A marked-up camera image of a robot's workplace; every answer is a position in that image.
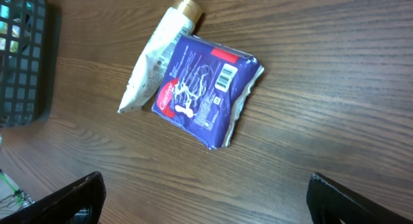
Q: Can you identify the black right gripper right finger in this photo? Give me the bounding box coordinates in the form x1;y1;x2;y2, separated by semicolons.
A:
306;172;412;224

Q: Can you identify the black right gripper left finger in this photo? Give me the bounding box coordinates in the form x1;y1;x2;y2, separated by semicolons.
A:
1;171;106;224

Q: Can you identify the white tube gold cap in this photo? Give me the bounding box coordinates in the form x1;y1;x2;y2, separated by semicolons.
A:
117;0;203;114

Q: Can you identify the purple Carefree pad pack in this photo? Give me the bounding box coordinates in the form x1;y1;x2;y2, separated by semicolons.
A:
152;36;265;149

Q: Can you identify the dark grey plastic basket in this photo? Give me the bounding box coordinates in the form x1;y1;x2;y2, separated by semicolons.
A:
1;0;61;128

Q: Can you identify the circuit board with wires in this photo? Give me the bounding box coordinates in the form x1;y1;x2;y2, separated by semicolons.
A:
0;170;35;219

